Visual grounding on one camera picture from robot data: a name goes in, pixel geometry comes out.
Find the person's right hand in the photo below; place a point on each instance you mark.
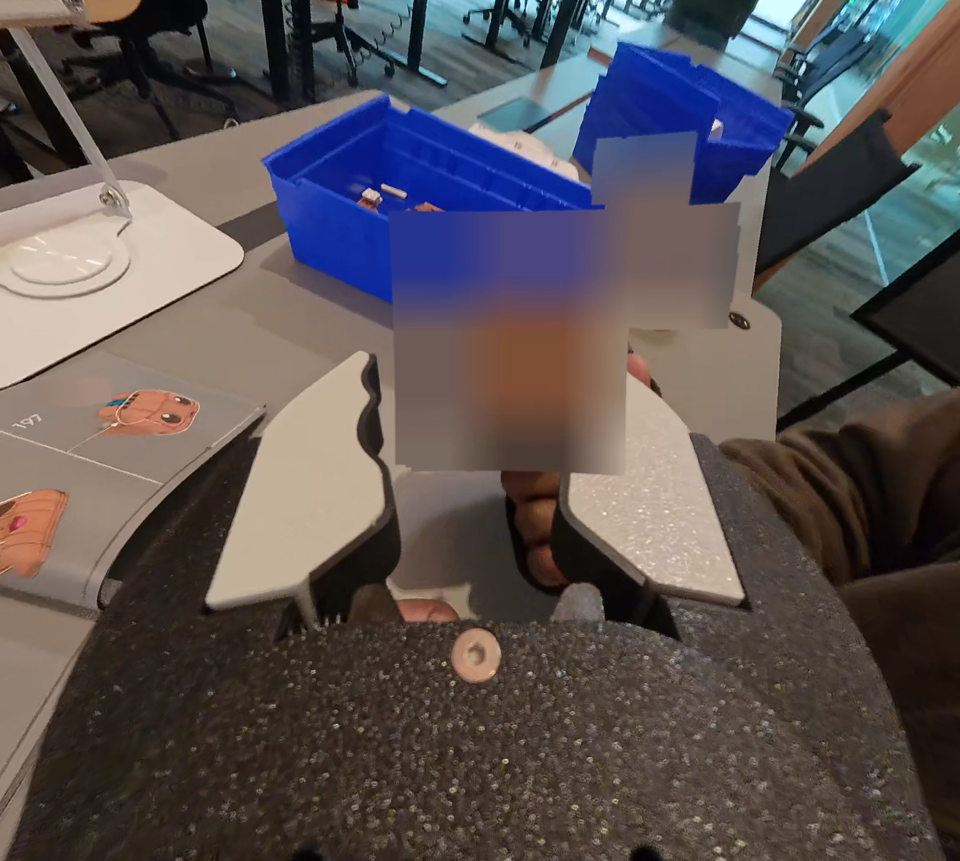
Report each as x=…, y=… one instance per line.
x=536, y=493

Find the white desk stand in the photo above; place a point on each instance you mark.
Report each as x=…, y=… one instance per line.
x=172, y=261

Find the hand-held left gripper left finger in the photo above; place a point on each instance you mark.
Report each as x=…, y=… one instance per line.
x=315, y=486

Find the person's left hand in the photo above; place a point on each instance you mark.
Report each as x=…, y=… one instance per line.
x=427, y=611

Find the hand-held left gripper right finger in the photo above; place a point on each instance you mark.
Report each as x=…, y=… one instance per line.
x=660, y=501

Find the blue plastic bin stack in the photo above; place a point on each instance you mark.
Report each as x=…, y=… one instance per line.
x=675, y=88

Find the small brown lego piece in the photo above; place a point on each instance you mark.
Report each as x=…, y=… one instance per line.
x=425, y=206
x=370, y=200

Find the grey instruction booklet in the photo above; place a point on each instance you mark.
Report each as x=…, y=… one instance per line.
x=150, y=441

